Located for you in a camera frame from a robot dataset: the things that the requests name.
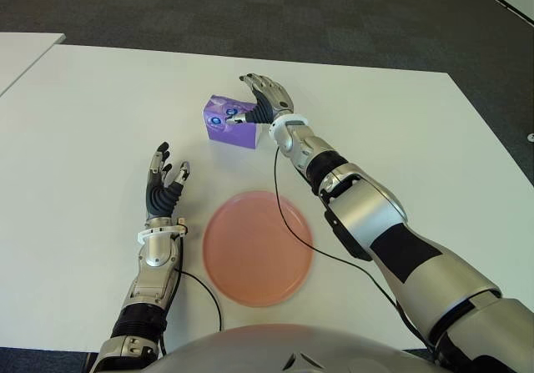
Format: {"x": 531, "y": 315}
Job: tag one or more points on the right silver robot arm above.
{"x": 367, "y": 214}

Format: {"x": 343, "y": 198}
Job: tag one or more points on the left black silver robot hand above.
{"x": 162, "y": 195}

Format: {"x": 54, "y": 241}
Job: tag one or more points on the purple tissue paper pack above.
{"x": 229, "y": 135}

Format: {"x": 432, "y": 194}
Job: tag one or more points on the white side table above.
{"x": 21, "y": 53}

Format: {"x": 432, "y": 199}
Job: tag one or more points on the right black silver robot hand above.
{"x": 275, "y": 99}

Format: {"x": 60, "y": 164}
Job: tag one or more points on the pink round plate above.
{"x": 250, "y": 256}

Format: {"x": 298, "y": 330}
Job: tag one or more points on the silver robot torso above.
{"x": 283, "y": 350}

